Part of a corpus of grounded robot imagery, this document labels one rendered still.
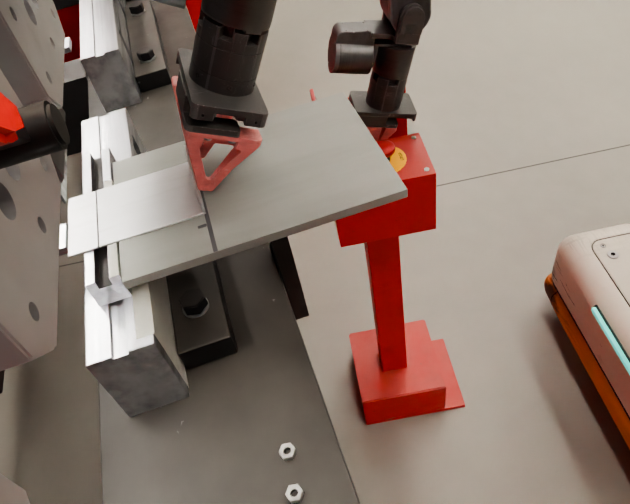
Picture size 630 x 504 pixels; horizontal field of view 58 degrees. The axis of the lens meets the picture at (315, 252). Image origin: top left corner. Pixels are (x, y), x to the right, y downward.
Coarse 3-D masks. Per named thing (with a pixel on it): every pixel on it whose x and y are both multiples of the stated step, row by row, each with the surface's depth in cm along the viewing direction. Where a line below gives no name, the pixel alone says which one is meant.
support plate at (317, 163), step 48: (336, 96) 62; (288, 144) 58; (336, 144) 57; (240, 192) 54; (288, 192) 53; (336, 192) 52; (384, 192) 51; (144, 240) 52; (192, 240) 51; (240, 240) 50
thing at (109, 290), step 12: (84, 156) 62; (108, 156) 62; (84, 168) 61; (96, 168) 62; (108, 168) 60; (84, 180) 59; (96, 180) 60; (84, 192) 58; (96, 192) 59; (96, 252) 52; (96, 264) 51; (108, 264) 50; (96, 276) 50; (108, 276) 50; (96, 288) 49; (108, 288) 50; (120, 288) 50; (96, 300) 50; (108, 300) 51
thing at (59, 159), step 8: (64, 112) 51; (64, 120) 50; (56, 152) 45; (64, 152) 47; (56, 160) 44; (64, 160) 46; (56, 168) 44; (64, 168) 49; (64, 176) 48; (64, 184) 47; (64, 192) 46; (64, 200) 46
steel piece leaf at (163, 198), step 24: (168, 168) 58; (120, 192) 57; (144, 192) 56; (168, 192) 55; (192, 192) 55; (120, 216) 54; (144, 216) 54; (168, 216) 53; (192, 216) 52; (120, 240) 52
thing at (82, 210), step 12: (72, 204) 56; (84, 204) 56; (96, 204) 56; (72, 216) 55; (84, 216) 55; (96, 216) 55; (72, 228) 54; (84, 228) 54; (96, 228) 53; (72, 240) 53; (84, 240) 53; (96, 240) 52; (72, 252) 52; (84, 252) 52
